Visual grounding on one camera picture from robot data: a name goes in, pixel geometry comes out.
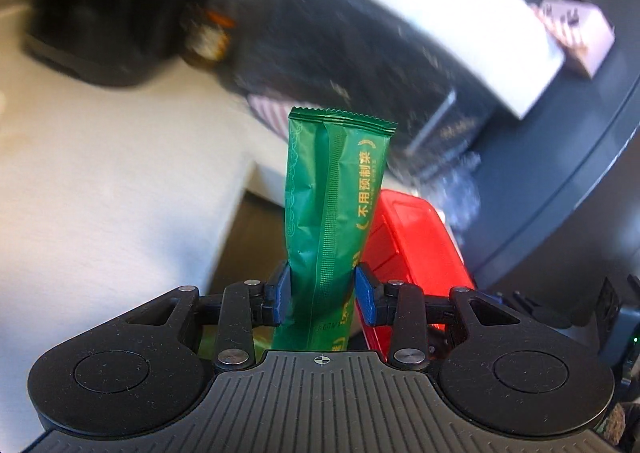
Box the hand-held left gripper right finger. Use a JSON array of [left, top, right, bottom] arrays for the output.
[[354, 263, 523, 370]]

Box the black rice cooker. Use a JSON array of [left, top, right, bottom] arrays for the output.
[[22, 0, 221, 88]]

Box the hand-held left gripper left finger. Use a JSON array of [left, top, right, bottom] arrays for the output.
[[122, 263, 293, 371]]

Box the pink box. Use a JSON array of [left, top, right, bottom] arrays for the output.
[[530, 0, 616, 79]]

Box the black kitchen appliance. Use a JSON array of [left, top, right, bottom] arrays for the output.
[[235, 0, 501, 184]]

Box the red plastic container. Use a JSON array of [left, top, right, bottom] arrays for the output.
[[352, 188, 476, 351]]

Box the pink cloth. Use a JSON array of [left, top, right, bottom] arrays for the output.
[[249, 92, 292, 136]]

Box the green snack packet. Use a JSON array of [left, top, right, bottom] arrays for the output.
[[270, 104, 398, 351]]

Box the brown glass jar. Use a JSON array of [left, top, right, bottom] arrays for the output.
[[182, 3, 236, 69]]

